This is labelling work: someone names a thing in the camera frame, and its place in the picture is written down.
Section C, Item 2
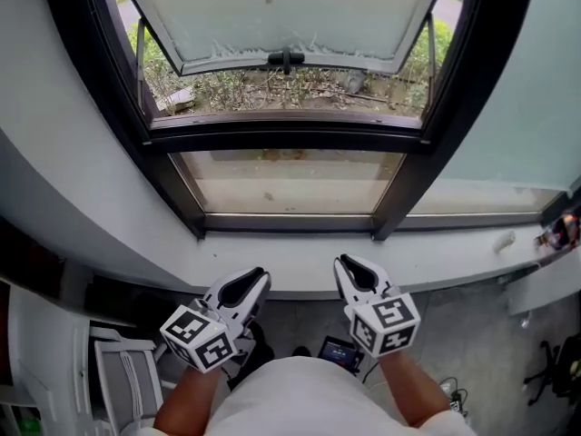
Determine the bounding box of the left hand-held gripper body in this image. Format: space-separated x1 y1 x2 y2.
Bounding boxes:
159 296 259 374

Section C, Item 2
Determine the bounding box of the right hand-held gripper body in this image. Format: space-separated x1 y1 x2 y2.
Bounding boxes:
342 287 422 360

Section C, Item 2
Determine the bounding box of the person's left forearm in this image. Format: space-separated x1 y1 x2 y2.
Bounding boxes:
153 365 223 431

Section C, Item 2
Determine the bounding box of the person's right forearm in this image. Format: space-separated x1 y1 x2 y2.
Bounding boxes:
376 347 453 426

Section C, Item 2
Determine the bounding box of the small black screen device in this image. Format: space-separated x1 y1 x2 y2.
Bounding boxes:
317 335 362 372

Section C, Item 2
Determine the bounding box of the white windowsill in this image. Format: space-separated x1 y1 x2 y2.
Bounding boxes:
185 223 581 302

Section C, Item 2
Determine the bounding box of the person's white shirt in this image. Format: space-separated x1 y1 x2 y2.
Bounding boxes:
149 356 478 436

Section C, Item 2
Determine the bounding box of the clear lower glass pane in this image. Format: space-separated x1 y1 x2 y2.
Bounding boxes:
170 150 405 215

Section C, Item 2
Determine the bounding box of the white paper roll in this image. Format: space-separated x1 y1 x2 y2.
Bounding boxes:
493 231 517 253

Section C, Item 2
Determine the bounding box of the black office chair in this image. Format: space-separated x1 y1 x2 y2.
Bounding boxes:
524 333 581 406

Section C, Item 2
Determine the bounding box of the small colourful clutter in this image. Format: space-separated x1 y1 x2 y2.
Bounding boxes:
535 213 581 249

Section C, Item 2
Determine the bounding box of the window with mesh screen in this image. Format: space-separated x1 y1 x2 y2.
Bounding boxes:
38 0 581 243

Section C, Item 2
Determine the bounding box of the large frosted glass pane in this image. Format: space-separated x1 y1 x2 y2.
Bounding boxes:
408 0 581 217

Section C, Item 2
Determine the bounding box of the metal window stay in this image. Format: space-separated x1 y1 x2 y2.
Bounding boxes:
426 14 437 106

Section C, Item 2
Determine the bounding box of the frosted window sash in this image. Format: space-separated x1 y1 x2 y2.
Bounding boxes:
115 0 450 77

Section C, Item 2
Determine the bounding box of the black window handle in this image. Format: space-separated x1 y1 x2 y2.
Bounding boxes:
267 48 306 75

